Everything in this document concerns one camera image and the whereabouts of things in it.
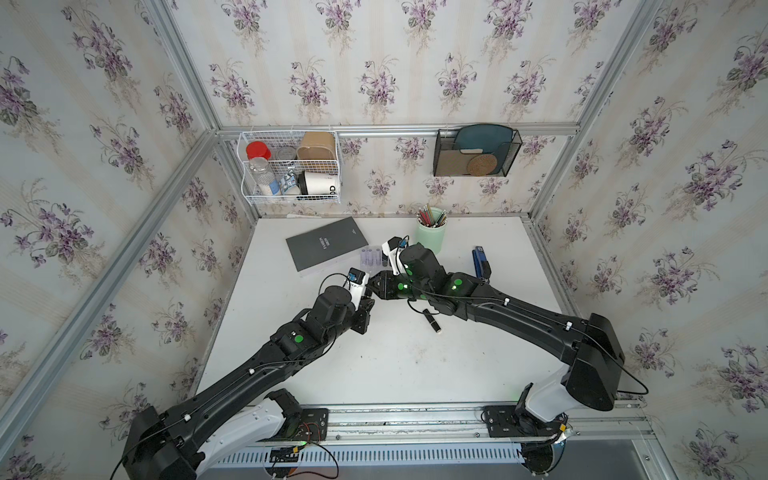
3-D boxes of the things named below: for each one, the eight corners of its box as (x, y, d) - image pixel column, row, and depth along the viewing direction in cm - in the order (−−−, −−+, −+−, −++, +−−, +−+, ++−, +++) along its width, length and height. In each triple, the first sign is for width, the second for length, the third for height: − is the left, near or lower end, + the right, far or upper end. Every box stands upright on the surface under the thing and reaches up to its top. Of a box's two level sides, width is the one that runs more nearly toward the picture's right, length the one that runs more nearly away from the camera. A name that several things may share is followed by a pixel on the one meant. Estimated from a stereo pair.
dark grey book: (298, 271, 103) (296, 267, 101) (287, 243, 112) (285, 238, 110) (366, 245, 111) (366, 241, 109) (351, 220, 120) (350, 216, 118)
